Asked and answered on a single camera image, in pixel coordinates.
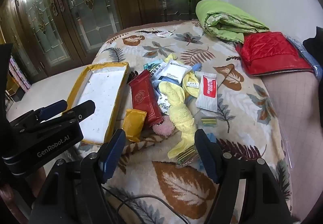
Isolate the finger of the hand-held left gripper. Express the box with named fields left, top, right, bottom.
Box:
left=59, top=100, right=96, bottom=125
left=34, top=99, right=68, bottom=123

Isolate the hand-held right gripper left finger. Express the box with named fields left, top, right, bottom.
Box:
left=30, top=129, right=127, bottom=224

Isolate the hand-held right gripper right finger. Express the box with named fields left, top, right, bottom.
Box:
left=194, top=129, right=294, bottom=224

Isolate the white box with yellow rim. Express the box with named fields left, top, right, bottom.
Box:
left=67, top=62, right=130, bottom=145

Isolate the orange snack packet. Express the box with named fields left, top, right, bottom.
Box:
left=122, top=109, right=147, bottom=142

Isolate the yellow towel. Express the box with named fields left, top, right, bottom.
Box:
left=159, top=80, right=200, bottom=160

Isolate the dark red foil packet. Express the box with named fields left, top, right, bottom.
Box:
left=129, top=70, right=164, bottom=127

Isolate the lemon print tissue pack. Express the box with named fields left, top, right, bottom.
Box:
left=158, top=90, right=172, bottom=116

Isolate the small striped packet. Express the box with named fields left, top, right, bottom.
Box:
left=201, top=117, right=217, bottom=127
left=175, top=146, right=200, bottom=169

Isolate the stack of pink white boxes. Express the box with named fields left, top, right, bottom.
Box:
left=9, top=56, right=32, bottom=93

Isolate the pink plush toy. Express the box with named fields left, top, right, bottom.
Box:
left=153, top=116, right=178, bottom=136

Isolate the white packet with red label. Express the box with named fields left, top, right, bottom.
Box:
left=195, top=71, right=219, bottom=113

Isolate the leaf print blanket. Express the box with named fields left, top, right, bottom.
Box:
left=76, top=20, right=294, bottom=224

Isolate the small yellow cloth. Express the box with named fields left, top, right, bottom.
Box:
left=164, top=53, right=202, bottom=99

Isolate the green white medicine sachet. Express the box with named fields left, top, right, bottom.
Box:
left=149, top=63, right=163, bottom=79

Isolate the large blue towel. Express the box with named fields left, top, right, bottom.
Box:
left=158, top=62, right=202, bottom=85

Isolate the white square packet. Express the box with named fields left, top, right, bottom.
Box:
left=159, top=59, right=193, bottom=83

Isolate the pink checked mattress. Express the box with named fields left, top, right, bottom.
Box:
left=260, top=72, right=323, bottom=222

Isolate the red quilted pouch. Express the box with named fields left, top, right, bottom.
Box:
left=236, top=32, right=315, bottom=76

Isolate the green folded quilt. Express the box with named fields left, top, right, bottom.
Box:
left=195, top=0, right=270, bottom=42

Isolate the dark cloth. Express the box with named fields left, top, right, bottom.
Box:
left=303, top=26, right=323, bottom=63

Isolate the black cable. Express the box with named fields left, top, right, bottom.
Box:
left=102, top=186, right=190, bottom=224

